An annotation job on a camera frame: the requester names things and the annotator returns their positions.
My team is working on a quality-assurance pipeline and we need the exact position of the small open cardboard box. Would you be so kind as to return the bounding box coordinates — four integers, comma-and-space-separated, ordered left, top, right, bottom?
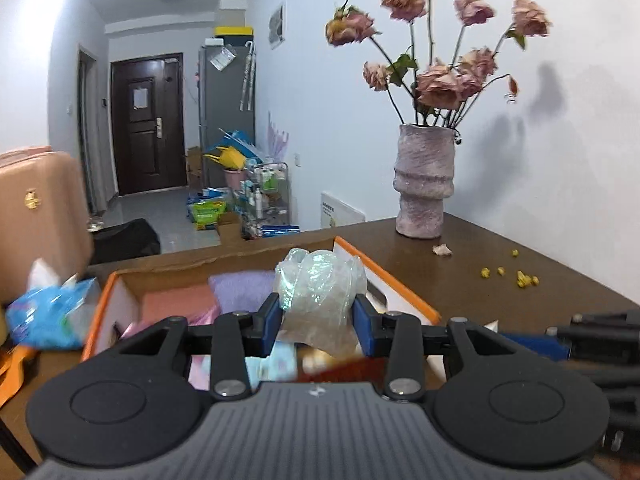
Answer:
216, 211, 243, 245

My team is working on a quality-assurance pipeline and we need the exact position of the clear bag with papers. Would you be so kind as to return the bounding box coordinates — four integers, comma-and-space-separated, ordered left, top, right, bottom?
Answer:
209, 44, 238, 71

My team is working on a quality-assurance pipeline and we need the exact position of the red cardboard box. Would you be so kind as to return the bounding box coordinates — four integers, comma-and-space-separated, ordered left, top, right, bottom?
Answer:
81, 236, 442, 391

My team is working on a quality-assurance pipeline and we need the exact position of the pink hard-shell suitcase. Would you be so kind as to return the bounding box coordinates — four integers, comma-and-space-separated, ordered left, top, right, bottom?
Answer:
0, 146, 93, 306

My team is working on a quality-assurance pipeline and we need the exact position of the wire cart with bottles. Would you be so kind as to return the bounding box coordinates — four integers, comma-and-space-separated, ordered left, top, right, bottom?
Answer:
240, 161, 291, 236

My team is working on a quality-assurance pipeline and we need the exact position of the orange cloth strap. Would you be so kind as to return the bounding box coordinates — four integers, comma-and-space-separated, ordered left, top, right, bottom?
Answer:
0, 345, 38, 406

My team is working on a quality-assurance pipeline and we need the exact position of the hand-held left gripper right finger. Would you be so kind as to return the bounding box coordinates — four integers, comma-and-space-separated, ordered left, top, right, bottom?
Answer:
352, 295, 521, 403

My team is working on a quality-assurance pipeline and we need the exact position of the black duffel bag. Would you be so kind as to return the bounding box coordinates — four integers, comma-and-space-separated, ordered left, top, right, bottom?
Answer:
90, 218, 162, 263

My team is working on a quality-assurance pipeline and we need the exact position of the blue soft tissue pack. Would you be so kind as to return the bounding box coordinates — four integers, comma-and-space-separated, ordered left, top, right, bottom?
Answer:
5, 257, 103, 351

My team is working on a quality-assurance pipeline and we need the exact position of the pink textured ceramic vase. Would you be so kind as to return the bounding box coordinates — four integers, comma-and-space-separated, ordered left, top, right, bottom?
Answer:
392, 123, 458, 239

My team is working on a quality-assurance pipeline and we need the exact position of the purple towel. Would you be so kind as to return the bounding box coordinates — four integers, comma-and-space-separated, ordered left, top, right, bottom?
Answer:
207, 271, 278, 316

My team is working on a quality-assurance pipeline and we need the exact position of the white folded umbrella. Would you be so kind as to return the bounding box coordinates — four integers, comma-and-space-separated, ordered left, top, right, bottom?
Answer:
239, 40, 257, 111

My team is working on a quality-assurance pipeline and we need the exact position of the side room door frame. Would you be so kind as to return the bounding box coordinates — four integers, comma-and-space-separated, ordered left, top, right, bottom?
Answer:
77, 45, 98, 211

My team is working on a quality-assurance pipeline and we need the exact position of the dark brown entrance door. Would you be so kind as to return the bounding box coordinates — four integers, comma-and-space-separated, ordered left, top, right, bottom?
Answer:
110, 52, 185, 197

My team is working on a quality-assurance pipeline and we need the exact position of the bouquet of dried roses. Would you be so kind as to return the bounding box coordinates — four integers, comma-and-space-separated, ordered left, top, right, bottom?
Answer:
325, 0, 553, 128

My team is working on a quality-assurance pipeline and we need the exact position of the green printed sack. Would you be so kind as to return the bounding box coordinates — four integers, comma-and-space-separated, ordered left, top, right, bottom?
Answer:
187, 199, 228, 231

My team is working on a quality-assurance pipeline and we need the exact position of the brown cardboard carton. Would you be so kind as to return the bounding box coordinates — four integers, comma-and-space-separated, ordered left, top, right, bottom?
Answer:
186, 146, 203, 191

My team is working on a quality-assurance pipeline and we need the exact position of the pink layered sponge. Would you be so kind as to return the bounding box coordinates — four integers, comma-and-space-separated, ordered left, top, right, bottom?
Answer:
137, 285, 218, 328

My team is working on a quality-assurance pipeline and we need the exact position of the small wall picture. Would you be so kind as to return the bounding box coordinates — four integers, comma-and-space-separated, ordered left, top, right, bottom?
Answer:
268, 2, 287, 50

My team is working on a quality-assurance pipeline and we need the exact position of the grey refrigerator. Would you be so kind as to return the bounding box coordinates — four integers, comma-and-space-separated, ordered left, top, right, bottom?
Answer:
198, 42, 256, 171

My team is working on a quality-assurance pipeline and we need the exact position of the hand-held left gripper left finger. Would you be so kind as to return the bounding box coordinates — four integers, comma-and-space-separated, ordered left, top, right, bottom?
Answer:
117, 292, 284, 402

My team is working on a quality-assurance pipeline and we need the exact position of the white panel with green label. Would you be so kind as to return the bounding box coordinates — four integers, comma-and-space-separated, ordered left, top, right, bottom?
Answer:
320, 191, 366, 231

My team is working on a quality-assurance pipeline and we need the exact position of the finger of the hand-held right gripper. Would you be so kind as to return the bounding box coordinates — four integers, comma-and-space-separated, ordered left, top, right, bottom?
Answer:
500, 310, 640, 361

